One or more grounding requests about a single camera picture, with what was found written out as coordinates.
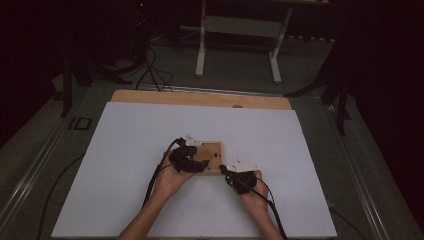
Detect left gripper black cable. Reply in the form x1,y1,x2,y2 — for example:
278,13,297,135
141,136,186,209

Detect wooden table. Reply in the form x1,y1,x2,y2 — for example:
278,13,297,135
110,89,293,111

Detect aluminium floor rail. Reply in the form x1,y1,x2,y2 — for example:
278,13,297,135
321,99,393,240
0,84,93,231

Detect black tripod stand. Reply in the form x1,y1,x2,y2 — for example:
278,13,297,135
283,33,354,137

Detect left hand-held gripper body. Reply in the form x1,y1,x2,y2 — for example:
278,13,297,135
168,134,205,174

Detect black floor cables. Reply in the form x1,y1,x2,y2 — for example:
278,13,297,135
134,44,174,93

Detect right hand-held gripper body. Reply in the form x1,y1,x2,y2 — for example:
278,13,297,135
226,156,260,196

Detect wooden block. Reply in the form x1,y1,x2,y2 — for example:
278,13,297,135
191,140,225,176

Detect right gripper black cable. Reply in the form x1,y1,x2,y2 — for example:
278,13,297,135
249,176,289,240

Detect white table cover sheet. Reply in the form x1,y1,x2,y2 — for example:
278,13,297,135
51,101,338,239

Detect person's left hand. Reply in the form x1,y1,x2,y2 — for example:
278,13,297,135
153,159,195,202

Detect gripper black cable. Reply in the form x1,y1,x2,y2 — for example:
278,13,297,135
249,176,289,240
141,136,186,209

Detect thin black floor cable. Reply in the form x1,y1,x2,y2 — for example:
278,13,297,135
34,152,86,240
328,205,369,240

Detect white metal stand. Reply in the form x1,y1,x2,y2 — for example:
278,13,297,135
194,0,295,85

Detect person's right hand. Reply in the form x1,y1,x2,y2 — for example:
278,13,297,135
237,169,272,215

